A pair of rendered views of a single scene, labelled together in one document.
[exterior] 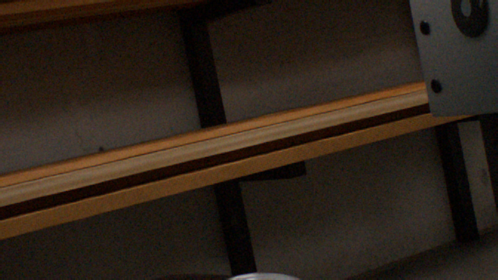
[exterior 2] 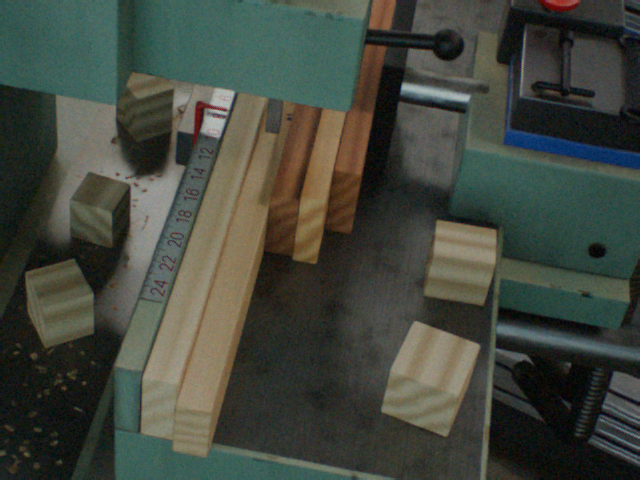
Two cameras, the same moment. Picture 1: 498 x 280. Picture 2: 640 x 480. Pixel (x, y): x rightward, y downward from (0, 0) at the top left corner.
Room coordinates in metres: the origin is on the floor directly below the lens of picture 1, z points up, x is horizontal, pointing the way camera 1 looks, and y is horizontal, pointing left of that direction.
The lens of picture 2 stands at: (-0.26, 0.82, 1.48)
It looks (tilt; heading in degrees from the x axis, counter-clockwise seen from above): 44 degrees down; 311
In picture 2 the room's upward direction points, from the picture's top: 9 degrees clockwise
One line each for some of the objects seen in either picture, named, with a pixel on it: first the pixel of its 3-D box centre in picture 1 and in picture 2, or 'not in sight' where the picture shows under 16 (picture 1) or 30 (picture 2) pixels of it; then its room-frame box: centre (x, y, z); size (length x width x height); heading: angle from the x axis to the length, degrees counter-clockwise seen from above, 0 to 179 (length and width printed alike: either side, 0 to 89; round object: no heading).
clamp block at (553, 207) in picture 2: not in sight; (551, 152); (0.09, 0.18, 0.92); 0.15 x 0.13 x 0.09; 128
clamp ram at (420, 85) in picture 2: not in sight; (433, 89); (0.16, 0.23, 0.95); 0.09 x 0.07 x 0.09; 128
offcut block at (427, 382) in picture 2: not in sight; (430, 378); (0.00, 0.40, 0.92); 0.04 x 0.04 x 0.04; 25
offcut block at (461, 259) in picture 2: not in sight; (459, 262); (0.05, 0.32, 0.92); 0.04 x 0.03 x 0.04; 40
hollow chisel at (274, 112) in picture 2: not in sight; (276, 99); (0.20, 0.35, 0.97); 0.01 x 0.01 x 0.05; 38
